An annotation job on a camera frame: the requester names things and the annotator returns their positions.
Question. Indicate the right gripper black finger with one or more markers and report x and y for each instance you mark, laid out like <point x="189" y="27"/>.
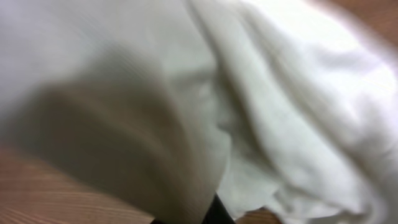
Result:
<point x="217" y="211"/>

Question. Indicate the beige and tan shirt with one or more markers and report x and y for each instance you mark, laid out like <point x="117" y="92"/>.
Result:
<point x="287" y="105"/>

